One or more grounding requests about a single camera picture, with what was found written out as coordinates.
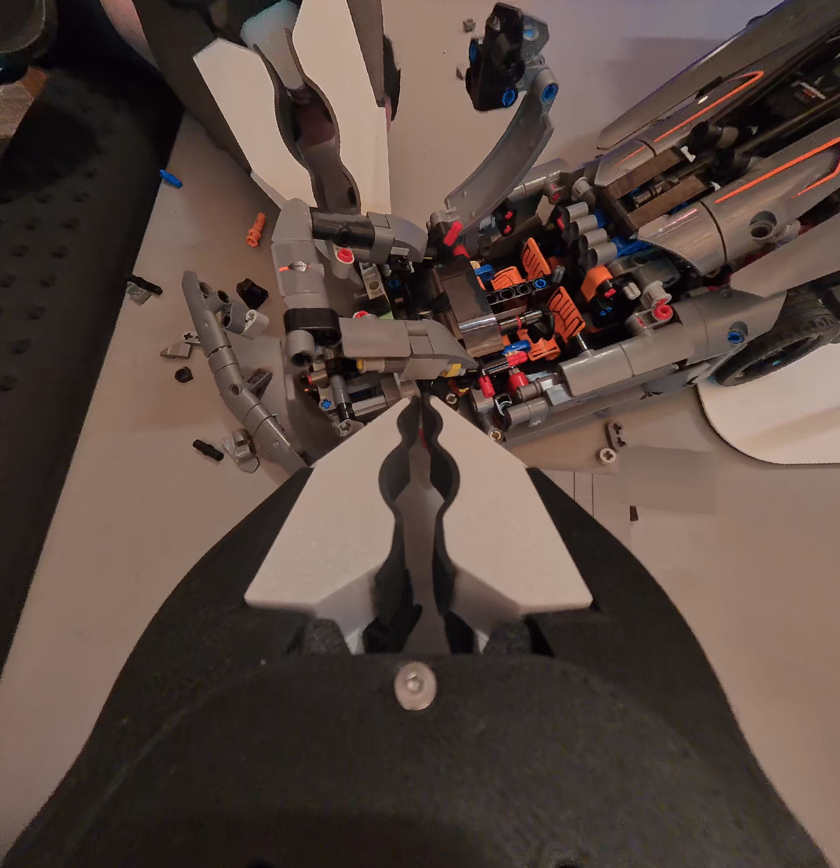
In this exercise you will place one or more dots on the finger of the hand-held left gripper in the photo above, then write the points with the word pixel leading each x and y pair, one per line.
pixel 243 115
pixel 345 68

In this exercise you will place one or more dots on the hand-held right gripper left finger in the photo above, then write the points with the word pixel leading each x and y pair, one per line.
pixel 311 542

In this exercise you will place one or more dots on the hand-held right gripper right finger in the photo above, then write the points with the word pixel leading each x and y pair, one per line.
pixel 514 542

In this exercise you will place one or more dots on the grey lego panel strip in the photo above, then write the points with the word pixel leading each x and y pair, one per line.
pixel 223 366

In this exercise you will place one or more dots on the grey lego car model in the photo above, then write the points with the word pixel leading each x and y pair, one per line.
pixel 630 352

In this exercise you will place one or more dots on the person's left forearm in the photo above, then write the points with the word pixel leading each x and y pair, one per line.
pixel 125 24

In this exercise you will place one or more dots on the blue lego pin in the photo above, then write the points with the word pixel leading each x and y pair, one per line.
pixel 170 178

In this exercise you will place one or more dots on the orange lego pin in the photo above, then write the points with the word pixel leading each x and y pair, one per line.
pixel 256 229

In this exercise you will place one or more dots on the grey lego connector assembly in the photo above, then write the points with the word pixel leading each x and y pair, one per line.
pixel 242 451

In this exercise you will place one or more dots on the white round lego piece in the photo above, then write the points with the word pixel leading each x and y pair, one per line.
pixel 607 456

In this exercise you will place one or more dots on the black lego pin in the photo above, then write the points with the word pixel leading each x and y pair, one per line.
pixel 208 450

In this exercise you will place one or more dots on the grey lego cross-hole beam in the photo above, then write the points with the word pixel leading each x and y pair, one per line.
pixel 616 434

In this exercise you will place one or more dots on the grey studded lego plate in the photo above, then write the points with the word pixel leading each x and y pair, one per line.
pixel 259 381

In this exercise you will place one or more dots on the black lego slope piece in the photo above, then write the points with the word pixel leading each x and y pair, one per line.
pixel 252 293

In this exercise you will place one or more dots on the small grey lego plate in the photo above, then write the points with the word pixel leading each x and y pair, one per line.
pixel 138 295

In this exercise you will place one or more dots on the grey lego slope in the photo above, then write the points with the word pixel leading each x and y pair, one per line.
pixel 176 350

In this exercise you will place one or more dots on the cardboard box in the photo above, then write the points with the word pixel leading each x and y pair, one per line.
pixel 10 102

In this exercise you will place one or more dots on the dark perforated panel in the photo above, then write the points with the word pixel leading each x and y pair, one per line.
pixel 54 305

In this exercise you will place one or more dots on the white rounded mat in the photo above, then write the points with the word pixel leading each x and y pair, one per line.
pixel 786 427

